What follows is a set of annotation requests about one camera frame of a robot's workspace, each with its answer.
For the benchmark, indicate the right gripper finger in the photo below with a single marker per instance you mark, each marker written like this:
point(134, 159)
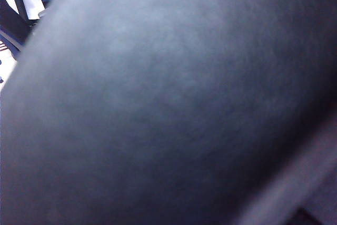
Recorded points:
point(295, 183)

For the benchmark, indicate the black mesh office chair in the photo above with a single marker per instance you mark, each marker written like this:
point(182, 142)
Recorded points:
point(163, 98)

